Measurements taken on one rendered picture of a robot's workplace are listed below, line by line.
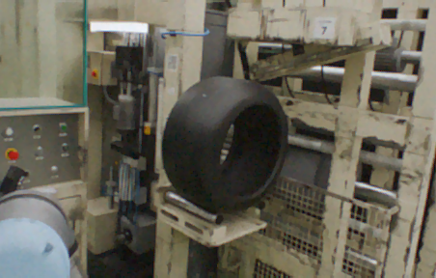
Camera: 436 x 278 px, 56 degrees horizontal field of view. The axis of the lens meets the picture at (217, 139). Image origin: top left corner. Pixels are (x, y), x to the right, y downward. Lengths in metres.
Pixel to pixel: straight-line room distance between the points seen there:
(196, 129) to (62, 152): 0.77
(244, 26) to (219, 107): 0.55
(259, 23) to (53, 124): 1.04
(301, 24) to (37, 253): 1.47
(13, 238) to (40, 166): 1.53
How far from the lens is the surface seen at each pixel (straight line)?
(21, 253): 0.53
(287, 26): 1.83
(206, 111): 1.56
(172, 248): 2.14
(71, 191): 2.10
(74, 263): 0.73
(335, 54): 1.85
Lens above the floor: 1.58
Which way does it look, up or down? 12 degrees down
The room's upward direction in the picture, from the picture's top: 5 degrees clockwise
